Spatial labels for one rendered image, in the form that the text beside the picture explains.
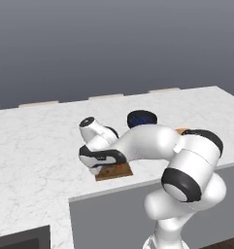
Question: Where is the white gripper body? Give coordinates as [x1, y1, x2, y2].
[87, 164, 106, 176]

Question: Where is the brown wooden cutting board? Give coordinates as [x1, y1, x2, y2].
[94, 162, 134, 182]

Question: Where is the grey counter cabinet front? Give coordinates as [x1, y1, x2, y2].
[69, 162, 234, 249]

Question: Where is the dark blue bowl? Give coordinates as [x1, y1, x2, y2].
[126, 110, 158, 129]

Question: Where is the beige stool seat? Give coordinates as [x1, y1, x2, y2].
[17, 100, 60, 108]
[148, 87, 182, 94]
[87, 93, 124, 100]

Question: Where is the tan wooden object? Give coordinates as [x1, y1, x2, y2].
[175, 126, 191, 135]

